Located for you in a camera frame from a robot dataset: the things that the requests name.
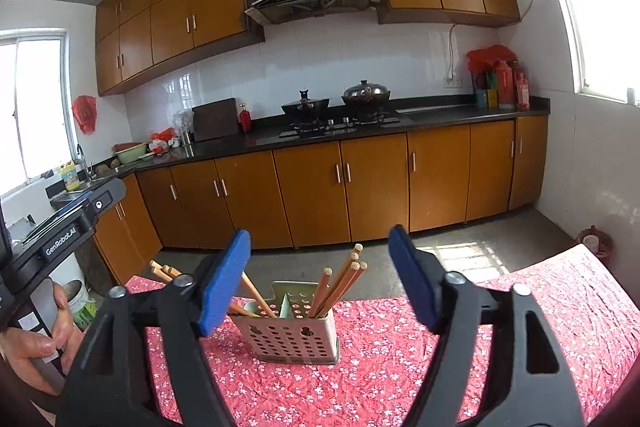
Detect wooden kitchen wall cabinets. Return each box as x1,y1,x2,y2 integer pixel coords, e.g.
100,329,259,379
94,0,522,96

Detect black gas stove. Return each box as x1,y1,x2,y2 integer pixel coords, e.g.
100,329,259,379
277,107,415,138

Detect brown clay jar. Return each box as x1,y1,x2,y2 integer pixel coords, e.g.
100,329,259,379
576,226,615,264

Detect black kitchen countertop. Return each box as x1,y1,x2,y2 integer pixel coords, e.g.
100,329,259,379
46,96,552,202

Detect large red plastic bottle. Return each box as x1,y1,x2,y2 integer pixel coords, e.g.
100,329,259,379
492,59,517,108

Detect perforated metal chopstick holder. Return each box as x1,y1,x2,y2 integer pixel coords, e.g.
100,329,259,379
230,280,342,366

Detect steel kitchen sink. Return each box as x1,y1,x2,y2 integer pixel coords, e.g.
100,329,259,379
49,174,121,204

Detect wok with steel lid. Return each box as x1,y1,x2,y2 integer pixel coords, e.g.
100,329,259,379
341,80,392,106

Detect dark wooden cutting board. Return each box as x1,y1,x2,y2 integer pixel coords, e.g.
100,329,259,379
192,97,240,142

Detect large side window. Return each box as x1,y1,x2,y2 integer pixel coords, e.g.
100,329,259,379
529,0,640,106

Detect yellow dish soap bottle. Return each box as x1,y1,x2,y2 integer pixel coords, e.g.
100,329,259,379
61,159,81,192

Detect small red plastic bottle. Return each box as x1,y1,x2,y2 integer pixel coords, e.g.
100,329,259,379
515,73,531,111

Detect green basin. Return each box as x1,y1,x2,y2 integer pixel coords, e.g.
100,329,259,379
114,142,149,164

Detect white plastic bucket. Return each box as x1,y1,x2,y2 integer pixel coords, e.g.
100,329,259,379
64,279,99,333

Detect window above sink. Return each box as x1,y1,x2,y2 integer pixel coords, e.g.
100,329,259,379
0,32,80,198

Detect colourful seasoning box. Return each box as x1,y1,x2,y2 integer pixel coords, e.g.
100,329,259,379
474,72,499,108

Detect black wok with lid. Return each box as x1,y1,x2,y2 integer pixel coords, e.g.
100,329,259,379
281,90,332,116

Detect metal faucet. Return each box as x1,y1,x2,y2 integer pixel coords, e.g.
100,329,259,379
76,144,94,180

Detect red bag over bottles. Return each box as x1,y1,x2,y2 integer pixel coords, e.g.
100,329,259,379
467,44,517,72

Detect person's left hand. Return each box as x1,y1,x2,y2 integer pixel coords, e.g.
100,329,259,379
0,283,82,397

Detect wooden kitchen base cabinets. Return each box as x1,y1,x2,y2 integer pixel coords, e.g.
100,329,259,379
92,114,549,288

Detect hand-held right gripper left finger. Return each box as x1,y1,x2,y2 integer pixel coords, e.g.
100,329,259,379
54,229,252,427

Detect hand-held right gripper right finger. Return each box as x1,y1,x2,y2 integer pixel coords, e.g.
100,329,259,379
387,224,587,427

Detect red floral tablecloth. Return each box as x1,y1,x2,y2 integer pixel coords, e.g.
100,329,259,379
122,243,640,427

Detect hanging red plastic bag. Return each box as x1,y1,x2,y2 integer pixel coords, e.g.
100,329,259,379
71,95,97,136

